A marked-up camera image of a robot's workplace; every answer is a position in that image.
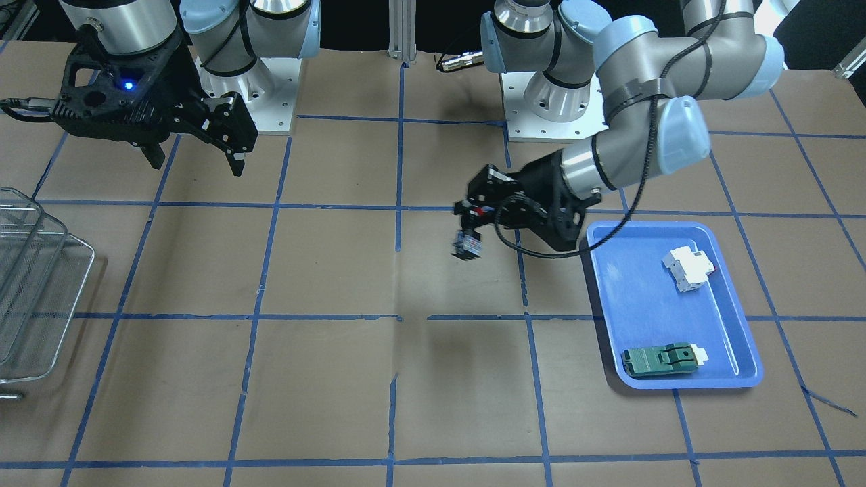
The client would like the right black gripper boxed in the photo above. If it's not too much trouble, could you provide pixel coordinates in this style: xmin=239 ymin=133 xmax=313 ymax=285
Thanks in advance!
xmin=51 ymin=27 xmax=258 ymax=177

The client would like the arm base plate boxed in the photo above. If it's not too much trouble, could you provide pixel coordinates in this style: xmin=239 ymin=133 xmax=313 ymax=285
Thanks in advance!
xmin=198 ymin=57 xmax=303 ymax=135
xmin=500 ymin=72 xmax=607 ymax=143

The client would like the red push button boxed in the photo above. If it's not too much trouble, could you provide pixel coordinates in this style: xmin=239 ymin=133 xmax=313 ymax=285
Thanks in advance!
xmin=452 ymin=206 xmax=492 ymax=261

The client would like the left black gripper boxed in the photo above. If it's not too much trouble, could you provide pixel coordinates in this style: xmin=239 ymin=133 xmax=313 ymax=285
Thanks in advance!
xmin=455 ymin=152 xmax=602 ymax=252

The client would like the green terminal block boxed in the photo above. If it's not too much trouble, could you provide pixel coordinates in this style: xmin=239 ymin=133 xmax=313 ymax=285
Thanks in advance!
xmin=621 ymin=342 xmax=708 ymax=378

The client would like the wire mesh shelf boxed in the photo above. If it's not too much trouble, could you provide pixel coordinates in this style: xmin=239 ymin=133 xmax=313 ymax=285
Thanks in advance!
xmin=1 ymin=186 xmax=95 ymax=386

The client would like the aluminium frame post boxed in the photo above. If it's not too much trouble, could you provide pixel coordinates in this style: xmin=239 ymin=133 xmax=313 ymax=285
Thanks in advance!
xmin=388 ymin=0 xmax=417 ymax=64

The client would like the blue plastic tray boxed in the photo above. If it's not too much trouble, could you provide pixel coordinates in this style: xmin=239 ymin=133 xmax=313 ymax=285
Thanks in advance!
xmin=585 ymin=220 xmax=764 ymax=390

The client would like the white circuit breaker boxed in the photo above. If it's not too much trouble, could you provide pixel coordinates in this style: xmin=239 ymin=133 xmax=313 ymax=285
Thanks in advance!
xmin=662 ymin=246 xmax=717 ymax=292

